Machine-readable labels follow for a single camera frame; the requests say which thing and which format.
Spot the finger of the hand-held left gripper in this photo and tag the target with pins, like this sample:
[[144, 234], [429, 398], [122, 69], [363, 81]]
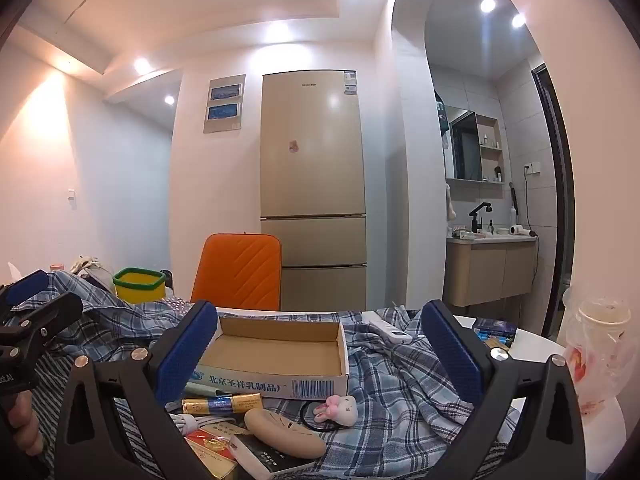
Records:
[[50, 312], [26, 286]]

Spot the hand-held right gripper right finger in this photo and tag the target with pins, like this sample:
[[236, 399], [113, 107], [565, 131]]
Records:
[[452, 357]]

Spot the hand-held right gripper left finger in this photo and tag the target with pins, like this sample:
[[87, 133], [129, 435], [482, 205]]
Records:
[[184, 357]]

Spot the cardboard box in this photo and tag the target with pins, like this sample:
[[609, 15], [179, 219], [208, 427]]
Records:
[[280, 355]]

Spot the red cigarette pack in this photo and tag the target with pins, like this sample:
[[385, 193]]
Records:
[[210, 452]]

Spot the beige round vented device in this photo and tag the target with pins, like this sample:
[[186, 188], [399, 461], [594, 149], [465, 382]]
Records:
[[282, 435]]

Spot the person's left hand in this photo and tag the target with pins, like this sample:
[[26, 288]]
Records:
[[24, 427]]

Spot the green paper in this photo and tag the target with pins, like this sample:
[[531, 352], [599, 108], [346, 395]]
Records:
[[200, 390]]

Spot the striped blue cloth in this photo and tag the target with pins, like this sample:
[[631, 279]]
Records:
[[50, 375]]

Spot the dark blue box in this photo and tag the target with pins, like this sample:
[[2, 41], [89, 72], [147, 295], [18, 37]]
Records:
[[495, 330]]

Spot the rhinestone item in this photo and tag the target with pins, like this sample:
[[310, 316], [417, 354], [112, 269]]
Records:
[[177, 305]]

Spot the gold cigarette pack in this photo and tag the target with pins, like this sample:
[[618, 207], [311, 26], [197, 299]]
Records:
[[220, 404]]

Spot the white remote control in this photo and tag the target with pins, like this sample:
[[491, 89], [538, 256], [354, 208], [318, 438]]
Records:
[[390, 333]]

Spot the blue plaid shirt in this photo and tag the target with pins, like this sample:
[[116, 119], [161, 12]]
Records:
[[390, 390]]

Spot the yellow bin with green rim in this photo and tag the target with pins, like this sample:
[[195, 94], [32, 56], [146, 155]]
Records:
[[137, 287]]

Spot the beige vanity cabinet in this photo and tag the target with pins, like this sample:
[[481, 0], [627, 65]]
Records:
[[487, 270]]

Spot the orange chair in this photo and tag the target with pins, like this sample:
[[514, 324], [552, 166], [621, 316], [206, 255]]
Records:
[[235, 272]]

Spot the black box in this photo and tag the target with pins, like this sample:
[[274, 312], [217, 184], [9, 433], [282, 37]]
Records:
[[272, 460]]

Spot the black faucet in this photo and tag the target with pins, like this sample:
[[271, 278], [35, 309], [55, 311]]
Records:
[[477, 217]]

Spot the white hair dryer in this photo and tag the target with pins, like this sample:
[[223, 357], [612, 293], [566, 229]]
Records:
[[520, 230]]

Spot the plastic bag with cup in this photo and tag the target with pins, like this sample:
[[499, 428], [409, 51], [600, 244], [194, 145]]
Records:
[[597, 360]]

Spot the beige hanging bath item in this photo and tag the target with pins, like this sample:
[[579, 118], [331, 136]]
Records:
[[450, 202]]

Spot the hanging white hair tool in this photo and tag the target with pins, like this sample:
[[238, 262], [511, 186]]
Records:
[[513, 205]]

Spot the mirror cabinet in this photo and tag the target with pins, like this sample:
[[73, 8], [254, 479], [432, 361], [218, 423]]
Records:
[[467, 147]]

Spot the gold refrigerator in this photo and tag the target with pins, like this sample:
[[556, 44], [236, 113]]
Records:
[[312, 180]]

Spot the pink fridge sticker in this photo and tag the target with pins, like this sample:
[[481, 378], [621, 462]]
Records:
[[293, 145]]

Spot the wall socket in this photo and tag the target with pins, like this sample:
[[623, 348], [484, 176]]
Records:
[[531, 167]]

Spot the dark door frame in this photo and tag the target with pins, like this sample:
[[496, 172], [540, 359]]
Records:
[[557, 170]]

